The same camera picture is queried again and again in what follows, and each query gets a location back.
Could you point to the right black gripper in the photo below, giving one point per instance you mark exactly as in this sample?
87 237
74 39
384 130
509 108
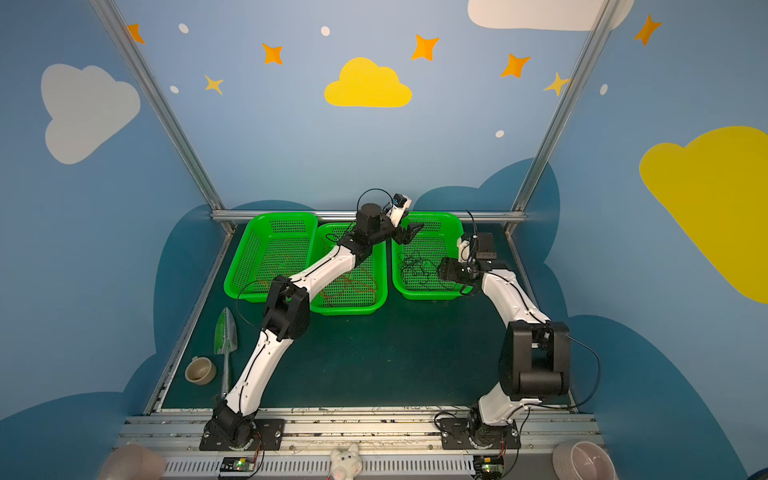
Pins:
455 270

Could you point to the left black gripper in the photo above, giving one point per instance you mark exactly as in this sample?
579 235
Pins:
397 229

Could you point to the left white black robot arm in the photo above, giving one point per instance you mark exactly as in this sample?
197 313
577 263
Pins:
287 317

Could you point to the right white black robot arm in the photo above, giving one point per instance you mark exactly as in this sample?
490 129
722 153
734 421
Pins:
535 359

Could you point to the right green plastic basket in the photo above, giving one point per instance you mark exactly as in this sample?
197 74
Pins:
414 266

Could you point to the green plastic basket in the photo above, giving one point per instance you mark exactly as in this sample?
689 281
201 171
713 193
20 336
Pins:
414 266
269 248
360 291

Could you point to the middle green plastic basket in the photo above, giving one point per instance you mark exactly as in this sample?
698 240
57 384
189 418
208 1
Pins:
360 291

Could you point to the left green plastic basket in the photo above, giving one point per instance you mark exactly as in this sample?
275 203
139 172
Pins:
269 248

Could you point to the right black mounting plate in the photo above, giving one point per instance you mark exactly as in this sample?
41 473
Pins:
456 432

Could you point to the black mounting plate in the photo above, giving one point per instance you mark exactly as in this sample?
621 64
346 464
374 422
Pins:
266 434
456 432

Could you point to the right green circuit board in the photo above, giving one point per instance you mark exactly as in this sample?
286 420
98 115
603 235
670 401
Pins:
488 467

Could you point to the green circuit board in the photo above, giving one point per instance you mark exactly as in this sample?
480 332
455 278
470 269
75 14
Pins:
237 466
488 467

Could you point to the green garden trowel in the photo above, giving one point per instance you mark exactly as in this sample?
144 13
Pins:
225 342

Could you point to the pink bowl right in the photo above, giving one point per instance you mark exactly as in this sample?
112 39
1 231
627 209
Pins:
582 460

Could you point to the white plush toy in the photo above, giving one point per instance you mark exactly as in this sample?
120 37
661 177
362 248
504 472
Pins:
346 463

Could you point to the small beige cup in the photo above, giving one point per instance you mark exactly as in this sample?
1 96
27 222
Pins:
200 371

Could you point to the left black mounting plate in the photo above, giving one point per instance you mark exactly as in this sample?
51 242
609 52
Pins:
266 434

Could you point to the left green circuit board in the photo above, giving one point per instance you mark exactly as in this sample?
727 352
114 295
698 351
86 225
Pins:
237 466

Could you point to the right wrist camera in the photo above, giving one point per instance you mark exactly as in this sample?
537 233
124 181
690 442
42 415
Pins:
467 249

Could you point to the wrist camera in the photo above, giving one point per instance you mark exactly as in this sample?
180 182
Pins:
398 209
467 249

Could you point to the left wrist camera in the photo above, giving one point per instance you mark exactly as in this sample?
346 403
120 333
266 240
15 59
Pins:
398 209

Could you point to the aluminium frame right post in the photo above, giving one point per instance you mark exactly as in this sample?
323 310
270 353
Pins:
586 61

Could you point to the aluminium frame post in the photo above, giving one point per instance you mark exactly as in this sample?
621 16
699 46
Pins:
586 61
114 23

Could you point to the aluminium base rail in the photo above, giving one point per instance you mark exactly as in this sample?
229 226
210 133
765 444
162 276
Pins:
394 442

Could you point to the aluminium frame left post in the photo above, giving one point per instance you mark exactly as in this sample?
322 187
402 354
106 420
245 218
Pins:
114 23

